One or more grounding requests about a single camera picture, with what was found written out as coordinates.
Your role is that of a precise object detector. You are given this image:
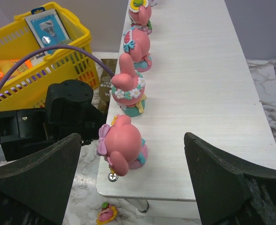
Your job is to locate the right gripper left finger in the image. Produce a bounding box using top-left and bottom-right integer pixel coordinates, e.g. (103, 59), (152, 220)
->
(0, 134), (81, 225)

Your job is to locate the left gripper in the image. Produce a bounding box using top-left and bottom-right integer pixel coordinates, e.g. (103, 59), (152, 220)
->
(0, 108), (91, 161)

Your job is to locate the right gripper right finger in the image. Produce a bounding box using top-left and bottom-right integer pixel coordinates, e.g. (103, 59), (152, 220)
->
(184, 132), (276, 225)

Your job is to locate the pink toy orange plate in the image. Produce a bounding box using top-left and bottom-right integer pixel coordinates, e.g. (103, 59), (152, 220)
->
(96, 202), (118, 225)

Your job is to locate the pink bear toy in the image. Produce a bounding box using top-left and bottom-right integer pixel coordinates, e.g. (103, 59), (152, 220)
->
(96, 114), (148, 176)

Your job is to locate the pink mushroom toy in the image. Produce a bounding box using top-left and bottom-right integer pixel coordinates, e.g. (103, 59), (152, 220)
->
(111, 53), (147, 117)

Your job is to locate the pink toy blue bow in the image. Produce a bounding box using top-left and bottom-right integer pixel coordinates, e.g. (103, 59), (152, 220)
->
(122, 27), (152, 72)

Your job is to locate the pink toy yellow top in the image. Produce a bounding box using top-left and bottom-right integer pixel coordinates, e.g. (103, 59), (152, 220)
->
(128, 0), (153, 35)

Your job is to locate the pink white bunny toy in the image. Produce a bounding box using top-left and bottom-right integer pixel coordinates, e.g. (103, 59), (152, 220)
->
(149, 0), (158, 7)

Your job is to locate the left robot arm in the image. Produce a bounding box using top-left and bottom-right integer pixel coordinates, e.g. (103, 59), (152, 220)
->
(0, 80), (107, 161)

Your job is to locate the white metal shelf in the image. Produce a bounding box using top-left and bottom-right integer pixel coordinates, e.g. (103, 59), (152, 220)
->
(95, 0), (276, 213)

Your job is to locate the orange snack box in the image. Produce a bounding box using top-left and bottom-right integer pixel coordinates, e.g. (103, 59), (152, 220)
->
(0, 60), (32, 81)

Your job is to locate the yellow plastic basket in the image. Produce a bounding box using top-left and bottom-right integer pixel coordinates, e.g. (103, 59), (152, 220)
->
(0, 2), (99, 112)

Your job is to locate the brown snack bag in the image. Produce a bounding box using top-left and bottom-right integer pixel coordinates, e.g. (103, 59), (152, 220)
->
(98, 59), (117, 112)

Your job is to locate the blue razor package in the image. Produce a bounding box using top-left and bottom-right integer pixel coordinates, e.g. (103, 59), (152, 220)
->
(25, 9), (70, 48)

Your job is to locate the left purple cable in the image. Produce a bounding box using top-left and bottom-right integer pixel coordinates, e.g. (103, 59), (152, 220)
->
(0, 45), (115, 108)

